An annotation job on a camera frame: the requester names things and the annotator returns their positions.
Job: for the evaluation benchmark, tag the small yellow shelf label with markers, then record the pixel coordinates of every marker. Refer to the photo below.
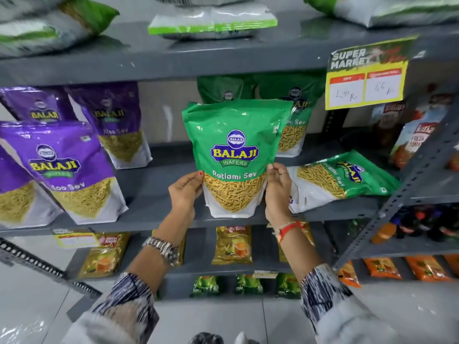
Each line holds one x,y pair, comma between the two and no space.
77,240
264,274

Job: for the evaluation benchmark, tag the person's left forearm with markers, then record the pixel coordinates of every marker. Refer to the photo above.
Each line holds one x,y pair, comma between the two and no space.
143,272

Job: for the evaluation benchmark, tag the black perforated metal rail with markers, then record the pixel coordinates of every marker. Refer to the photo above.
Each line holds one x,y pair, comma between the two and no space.
43,266

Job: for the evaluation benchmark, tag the silver metal wristwatch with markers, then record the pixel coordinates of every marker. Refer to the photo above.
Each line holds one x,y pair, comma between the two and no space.
163,248

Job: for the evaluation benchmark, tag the dark brown snack packet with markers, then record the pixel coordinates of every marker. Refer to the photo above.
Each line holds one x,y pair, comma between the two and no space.
389,118

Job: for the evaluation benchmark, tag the row of drink bottles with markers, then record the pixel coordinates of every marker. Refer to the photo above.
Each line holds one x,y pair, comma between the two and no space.
423,222

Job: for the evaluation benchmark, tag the red tomato snack packet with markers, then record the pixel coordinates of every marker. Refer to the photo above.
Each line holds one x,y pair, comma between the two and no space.
412,143

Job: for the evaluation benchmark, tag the white green plastic bag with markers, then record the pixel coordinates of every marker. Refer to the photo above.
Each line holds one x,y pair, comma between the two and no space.
211,23
387,8
46,21

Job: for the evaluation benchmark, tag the grey perforated shelving unit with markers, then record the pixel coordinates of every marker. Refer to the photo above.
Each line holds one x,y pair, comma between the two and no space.
423,168

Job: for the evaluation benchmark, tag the person's left hand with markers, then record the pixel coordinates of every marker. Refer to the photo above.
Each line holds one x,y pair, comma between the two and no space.
183,197

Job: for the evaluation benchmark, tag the person's left thumb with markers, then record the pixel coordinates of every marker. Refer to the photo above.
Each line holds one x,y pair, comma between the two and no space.
195,177

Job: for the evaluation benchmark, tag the purple snack pouch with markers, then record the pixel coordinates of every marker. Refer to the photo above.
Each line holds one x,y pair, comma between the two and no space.
18,200
71,168
118,121
36,103

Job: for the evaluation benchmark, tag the red orange thread wristband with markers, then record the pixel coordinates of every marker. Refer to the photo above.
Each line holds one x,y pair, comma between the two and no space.
288,229

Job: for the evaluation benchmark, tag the grey metal shelving unit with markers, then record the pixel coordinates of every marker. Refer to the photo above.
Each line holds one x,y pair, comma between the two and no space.
179,57

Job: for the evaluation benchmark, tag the yellow tea packet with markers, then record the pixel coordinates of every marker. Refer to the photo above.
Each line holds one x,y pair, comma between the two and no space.
104,254
182,248
308,238
232,245

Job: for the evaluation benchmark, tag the person's right forearm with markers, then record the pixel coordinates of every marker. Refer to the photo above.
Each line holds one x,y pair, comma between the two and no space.
315,283

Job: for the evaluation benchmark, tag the orange snack packet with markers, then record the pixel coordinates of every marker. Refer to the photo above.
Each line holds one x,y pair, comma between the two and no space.
382,268
348,275
426,268

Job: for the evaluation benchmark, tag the person's right hand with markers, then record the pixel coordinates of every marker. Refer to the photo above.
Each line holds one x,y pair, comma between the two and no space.
279,200

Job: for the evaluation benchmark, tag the person's right thumb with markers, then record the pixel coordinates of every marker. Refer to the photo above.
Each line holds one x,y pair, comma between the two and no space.
269,179

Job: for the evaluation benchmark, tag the yellow green price sign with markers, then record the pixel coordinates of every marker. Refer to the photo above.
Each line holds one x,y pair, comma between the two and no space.
369,75

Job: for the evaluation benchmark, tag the green snack pouch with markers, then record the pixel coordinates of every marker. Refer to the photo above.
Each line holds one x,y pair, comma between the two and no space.
235,139
340,179
215,89
304,93

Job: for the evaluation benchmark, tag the small green packet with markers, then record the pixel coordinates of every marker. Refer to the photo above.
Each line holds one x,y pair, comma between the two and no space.
205,285
288,285
249,284

